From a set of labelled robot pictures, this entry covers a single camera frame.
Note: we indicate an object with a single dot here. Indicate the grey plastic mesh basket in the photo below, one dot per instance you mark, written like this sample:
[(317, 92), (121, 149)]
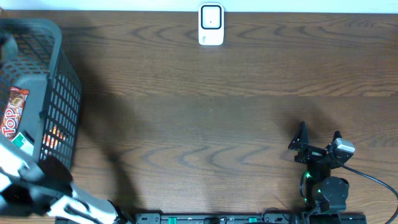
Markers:
[(55, 90)]

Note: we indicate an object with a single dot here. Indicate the red Top chocolate bar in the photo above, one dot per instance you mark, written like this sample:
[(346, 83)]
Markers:
[(13, 113)]

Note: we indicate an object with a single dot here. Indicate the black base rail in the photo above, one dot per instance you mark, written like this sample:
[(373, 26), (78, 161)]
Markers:
[(272, 218)]

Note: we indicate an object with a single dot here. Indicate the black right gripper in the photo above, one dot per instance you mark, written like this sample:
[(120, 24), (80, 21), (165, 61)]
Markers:
[(311, 152)]

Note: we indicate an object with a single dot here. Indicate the white green medicine box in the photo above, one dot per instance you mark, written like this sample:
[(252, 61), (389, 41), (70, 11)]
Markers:
[(23, 143)]

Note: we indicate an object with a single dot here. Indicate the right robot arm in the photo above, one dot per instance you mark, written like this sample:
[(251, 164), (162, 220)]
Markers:
[(323, 192)]

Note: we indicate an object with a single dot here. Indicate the white barcode scanner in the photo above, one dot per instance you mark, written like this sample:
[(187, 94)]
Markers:
[(211, 24)]

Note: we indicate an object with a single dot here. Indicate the small orange snack box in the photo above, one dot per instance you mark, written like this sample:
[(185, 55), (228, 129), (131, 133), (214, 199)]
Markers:
[(54, 138)]

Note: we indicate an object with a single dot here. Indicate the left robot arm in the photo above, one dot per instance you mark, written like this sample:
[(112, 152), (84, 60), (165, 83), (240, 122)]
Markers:
[(46, 188)]

